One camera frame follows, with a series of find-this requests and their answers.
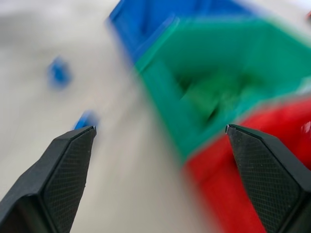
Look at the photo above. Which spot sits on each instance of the red plastic bin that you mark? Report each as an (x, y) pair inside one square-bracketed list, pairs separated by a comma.
[(218, 184)]

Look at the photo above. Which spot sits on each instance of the blue block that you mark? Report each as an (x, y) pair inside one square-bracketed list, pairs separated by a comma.
[(85, 121), (58, 74)]

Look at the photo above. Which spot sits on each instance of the blue plastic bin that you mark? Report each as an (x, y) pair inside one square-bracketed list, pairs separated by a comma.
[(143, 26)]

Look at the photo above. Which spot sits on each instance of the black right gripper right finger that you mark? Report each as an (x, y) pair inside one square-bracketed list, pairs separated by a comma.
[(264, 174)]

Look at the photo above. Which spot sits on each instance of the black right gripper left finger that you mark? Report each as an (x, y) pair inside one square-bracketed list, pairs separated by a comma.
[(58, 179)]

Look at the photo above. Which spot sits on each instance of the green plastic bin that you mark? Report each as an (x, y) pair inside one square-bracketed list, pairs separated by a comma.
[(218, 72)]

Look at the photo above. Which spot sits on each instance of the green block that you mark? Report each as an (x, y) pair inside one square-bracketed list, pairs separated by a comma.
[(206, 97)]

